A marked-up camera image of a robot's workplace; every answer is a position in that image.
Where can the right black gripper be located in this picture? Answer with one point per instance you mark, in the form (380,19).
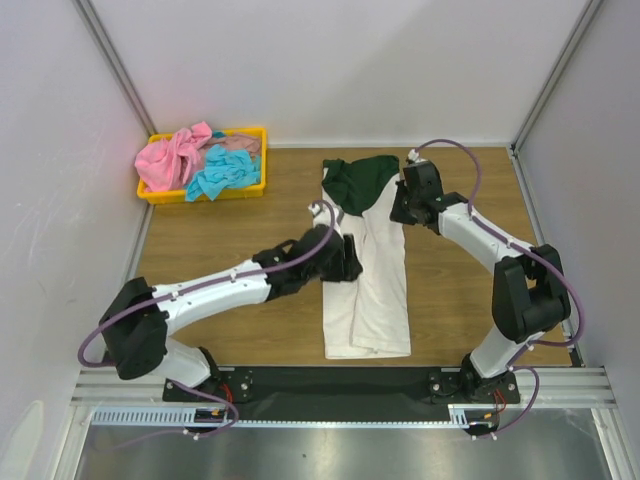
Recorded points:
(407,204)

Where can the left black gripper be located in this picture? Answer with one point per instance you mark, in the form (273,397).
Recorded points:
(348,268)

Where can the white green raglan t-shirt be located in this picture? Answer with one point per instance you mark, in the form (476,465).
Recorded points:
(367,318)

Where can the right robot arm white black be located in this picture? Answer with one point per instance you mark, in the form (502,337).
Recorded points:
(528,298)

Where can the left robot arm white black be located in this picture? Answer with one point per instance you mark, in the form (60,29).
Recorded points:
(139,325)

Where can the yellow plastic bin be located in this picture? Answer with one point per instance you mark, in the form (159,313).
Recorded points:
(178,196)

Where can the cyan t-shirt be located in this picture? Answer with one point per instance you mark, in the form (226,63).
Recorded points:
(223,170)

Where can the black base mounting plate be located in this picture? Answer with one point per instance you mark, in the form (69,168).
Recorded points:
(359,389)

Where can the mauve t-shirt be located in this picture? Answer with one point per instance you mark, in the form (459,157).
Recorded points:
(237,141)

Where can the pink t-shirt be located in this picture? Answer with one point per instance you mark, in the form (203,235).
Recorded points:
(169,164)

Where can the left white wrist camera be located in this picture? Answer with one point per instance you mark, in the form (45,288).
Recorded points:
(318,208)

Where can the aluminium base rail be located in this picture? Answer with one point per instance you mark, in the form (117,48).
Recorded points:
(559,388)

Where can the right aluminium frame post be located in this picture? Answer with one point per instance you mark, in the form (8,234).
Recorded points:
(586,18)

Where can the aluminium frame post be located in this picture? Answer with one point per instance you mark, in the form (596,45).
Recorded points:
(106,47)
(586,18)

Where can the white slotted cable duct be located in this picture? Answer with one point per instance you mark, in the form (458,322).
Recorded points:
(427,416)

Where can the left aluminium frame post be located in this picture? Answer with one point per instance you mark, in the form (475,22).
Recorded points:
(106,47)

